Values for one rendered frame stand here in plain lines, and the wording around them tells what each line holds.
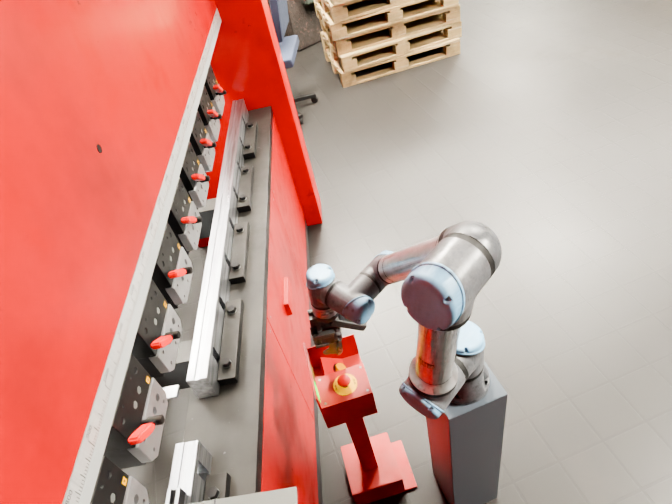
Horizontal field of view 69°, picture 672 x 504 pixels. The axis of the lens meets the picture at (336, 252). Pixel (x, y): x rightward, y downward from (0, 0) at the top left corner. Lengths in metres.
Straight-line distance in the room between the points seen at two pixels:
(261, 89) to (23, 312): 2.11
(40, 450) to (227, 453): 0.66
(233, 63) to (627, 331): 2.29
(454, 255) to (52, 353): 0.66
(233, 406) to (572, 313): 1.77
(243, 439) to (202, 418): 0.15
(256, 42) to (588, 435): 2.30
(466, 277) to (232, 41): 2.02
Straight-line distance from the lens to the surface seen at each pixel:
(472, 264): 0.90
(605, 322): 2.66
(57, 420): 0.85
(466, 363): 1.28
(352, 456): 2.13
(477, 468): 1.82
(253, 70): 2.70
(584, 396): 2.42
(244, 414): 1.43
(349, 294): 1.23
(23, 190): 0.87
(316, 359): 1.62
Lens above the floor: 2.05
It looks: 43 degrees down
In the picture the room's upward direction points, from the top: 15 degrees counter-clockwise
